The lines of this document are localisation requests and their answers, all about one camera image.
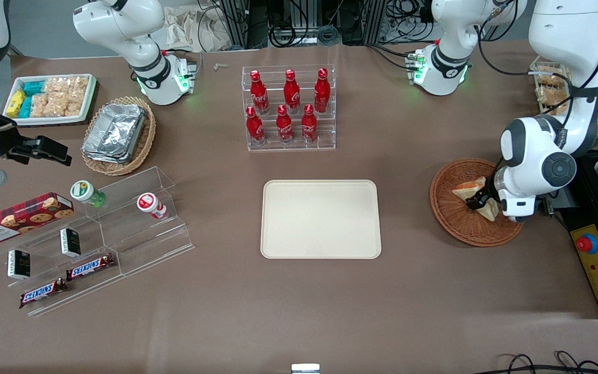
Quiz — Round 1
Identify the black floor cable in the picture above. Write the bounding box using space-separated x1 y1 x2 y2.
478 351 598 374

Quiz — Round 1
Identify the white cloth bag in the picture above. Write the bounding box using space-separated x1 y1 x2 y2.
163 4 233 52

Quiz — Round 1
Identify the red tartan cookie box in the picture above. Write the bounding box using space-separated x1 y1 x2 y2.
0 192 75 245

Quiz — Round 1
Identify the aluminium frame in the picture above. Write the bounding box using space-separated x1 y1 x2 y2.
221 0 261 50

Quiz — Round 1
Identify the green lidded cup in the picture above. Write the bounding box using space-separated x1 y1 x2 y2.
70 180 106 208

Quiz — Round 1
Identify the round brown wicker basket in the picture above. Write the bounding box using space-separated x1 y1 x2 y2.
430 158 525 247

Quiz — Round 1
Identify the oval light wicker basket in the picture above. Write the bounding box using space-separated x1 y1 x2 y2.
81 96 157 176

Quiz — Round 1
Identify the triangle sandwich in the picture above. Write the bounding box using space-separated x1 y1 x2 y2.
452 177 500 222

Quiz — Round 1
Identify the cream rectangular tray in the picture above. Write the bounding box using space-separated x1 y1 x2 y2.
261 180 382 260

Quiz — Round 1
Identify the red lidded cup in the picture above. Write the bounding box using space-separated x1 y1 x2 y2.
137 192 168 220

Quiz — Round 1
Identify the aluminium foil tray stack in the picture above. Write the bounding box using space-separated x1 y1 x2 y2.
82 103 146 164

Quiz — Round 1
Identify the small black chocolate box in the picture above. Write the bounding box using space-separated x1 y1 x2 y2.
7 249 31 281
60 228 81 258

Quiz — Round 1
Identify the black appliance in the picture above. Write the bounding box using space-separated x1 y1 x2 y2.
553 148 598 245

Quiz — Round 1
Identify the yellow snack packet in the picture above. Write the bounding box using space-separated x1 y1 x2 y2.
6 89 25 118

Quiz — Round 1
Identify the clear acrylic bottle rack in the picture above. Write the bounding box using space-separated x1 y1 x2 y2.
242 64 337 152

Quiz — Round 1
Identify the red cola bottle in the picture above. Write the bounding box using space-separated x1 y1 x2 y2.
314 68 330 113
283 69 301 114
276 105 294 144
250 71 269 116
246 106 266 146
301 104 318 143

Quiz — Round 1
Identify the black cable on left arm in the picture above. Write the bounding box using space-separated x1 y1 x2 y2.
477 0 598 136

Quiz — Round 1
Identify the white rectangular snack tray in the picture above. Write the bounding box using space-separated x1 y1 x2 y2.
2 74 97 127

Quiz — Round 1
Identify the Snickers chocolate bar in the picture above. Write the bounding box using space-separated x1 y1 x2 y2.
19 278 69 310
66 253 115 281

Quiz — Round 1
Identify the clear acrylic stepped display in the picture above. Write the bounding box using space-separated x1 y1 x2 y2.
0 166 195 317

